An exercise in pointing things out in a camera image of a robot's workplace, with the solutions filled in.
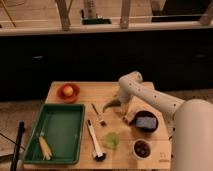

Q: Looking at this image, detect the black bowl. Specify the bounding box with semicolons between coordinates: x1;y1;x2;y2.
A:
134;111;158;133

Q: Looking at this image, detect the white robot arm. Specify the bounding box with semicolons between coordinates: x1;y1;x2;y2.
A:
118;71;213;171

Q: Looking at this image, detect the white handled brush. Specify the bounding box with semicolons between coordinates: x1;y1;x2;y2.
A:
87;120;106;162

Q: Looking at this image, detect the green plastic tray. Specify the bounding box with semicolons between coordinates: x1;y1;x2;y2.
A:
23;104;85;165

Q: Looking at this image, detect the orange bowl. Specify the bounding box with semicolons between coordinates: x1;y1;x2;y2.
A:
56;83;80;103

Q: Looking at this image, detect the blue sponge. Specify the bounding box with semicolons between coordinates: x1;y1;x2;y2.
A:
136;116;157;130

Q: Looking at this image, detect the small wooden block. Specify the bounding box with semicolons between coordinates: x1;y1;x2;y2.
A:
123;110;136;125

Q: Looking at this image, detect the yellow corn cob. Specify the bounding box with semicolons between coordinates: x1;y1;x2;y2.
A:
39;136;52;160

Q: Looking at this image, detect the green object on shelf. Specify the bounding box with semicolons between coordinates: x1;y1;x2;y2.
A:
82;18;112;25

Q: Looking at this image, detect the red yellow apple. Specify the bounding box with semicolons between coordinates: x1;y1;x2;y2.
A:
62;85;74;97

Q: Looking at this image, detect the black pole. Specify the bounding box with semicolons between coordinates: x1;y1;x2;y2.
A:
10;122;25;171

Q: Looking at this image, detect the green plastic cup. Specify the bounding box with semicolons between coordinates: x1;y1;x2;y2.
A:
104;132;119;149

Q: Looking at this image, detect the green pepper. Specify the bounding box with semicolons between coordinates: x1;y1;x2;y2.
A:
102;99;121;113

